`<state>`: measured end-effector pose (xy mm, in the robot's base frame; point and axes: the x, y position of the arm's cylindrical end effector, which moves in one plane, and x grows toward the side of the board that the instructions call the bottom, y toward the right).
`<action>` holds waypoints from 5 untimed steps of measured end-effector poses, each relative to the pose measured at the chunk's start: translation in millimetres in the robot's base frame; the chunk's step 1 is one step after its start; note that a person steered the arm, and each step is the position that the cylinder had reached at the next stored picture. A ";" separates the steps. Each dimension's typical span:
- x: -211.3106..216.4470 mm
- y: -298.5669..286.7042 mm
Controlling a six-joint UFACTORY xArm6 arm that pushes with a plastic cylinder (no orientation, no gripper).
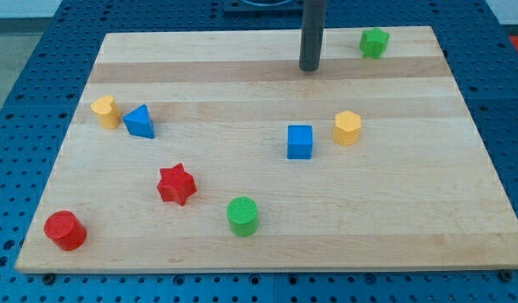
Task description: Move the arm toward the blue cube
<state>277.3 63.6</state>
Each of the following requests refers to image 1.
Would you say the blue cube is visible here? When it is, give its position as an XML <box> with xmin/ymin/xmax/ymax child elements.
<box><xmin>286</xmin><ymin>125</ymin><xmax>313</xmax><ymax>159</ymax></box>

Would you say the light wooden board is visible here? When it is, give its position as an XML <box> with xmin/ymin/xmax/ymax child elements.
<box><xmin>16</xmin><ymin>26</ymin><xmax>518</xmax><ymax>274</ymax></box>

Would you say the green cylinder block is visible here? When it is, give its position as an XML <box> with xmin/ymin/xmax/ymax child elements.
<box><xmin>226</xmin><ymin>196</ymin><xmax>259</xmax><ymax>237</ymax></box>

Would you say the red star block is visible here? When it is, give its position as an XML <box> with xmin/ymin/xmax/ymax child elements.
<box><xmin>157</xmin><ymin>163</ymin><xmax>197</xmax><ymax>206</ymax></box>

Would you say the yellow hexagon block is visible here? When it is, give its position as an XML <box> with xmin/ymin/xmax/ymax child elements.
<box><xmin>333</xmin><ymin>111</ymin><xmax>361</xmax><ymax>146</ymax></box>

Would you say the blue triangle block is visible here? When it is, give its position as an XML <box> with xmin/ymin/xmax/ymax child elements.
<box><xmin>123</xmin><ymin>104</ymin><xmax>155</xmax><ymax>139</ymax></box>

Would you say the yellow heart block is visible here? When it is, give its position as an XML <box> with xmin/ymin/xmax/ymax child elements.
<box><xmin>90</xmin><ymin>95</ymin><xmax>121</xmax><ymax>130</ymax></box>

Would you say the green star block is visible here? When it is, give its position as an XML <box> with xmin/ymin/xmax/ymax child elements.
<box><xmin>360</xmin><ymin>28</ymin><xmax>390</xmax><ymax>59</ymax></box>

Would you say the red cylinder block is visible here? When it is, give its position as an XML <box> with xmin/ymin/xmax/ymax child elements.
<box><xmin>44</xmin><ymin>210</ymin><xmax>88</xmax><ymax>251</ymax></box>

